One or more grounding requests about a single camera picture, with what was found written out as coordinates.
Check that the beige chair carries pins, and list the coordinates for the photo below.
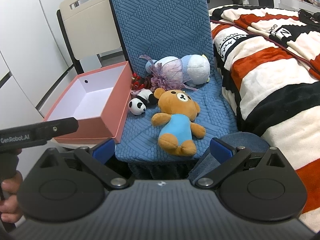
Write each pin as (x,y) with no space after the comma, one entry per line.
(87,30)

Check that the small red toy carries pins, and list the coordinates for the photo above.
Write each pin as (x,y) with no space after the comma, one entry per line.
(137,81)

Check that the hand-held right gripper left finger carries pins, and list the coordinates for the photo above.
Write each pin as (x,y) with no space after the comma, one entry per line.
(103,149)

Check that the black garment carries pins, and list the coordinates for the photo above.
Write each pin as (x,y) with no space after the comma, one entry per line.
(310,18)

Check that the blue and white plush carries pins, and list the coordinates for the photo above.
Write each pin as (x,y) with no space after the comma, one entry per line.
(197,67)

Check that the white wardrobe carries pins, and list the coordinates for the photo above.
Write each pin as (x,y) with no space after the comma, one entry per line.
(25,42)

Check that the striped fleece blanket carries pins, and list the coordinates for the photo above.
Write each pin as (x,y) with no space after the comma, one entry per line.
(262,80)

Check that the white desk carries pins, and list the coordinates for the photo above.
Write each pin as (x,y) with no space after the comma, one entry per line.
(292,3)

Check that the blue white plush purple ribbon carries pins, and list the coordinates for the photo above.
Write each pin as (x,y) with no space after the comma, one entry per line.
(162,80)

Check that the pink cardboard box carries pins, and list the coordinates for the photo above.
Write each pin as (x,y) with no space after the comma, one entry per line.
(115,110)

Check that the person's left hand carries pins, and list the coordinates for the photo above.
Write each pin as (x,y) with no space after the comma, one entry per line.
(8,208)

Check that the blue cloth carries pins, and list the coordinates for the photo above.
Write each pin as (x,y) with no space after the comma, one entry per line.
(245,141)

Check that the pink plush toy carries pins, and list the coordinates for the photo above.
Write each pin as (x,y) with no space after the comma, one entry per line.
(134,93)

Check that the panda plush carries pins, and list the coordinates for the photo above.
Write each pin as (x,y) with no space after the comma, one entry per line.
(137,105)

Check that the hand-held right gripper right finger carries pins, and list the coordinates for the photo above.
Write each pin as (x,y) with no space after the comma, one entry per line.
(221,150)

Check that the brown bear plush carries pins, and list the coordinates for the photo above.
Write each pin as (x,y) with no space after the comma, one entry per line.
(175,102)

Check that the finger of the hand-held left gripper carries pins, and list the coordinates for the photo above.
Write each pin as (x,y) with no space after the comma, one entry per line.
(60,128)

